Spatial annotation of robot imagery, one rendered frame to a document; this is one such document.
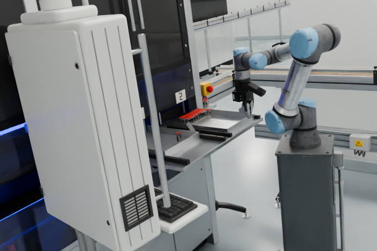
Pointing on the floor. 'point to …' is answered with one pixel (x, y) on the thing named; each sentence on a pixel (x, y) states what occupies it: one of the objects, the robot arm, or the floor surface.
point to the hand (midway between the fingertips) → (249, 116)
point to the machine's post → (194, 102)
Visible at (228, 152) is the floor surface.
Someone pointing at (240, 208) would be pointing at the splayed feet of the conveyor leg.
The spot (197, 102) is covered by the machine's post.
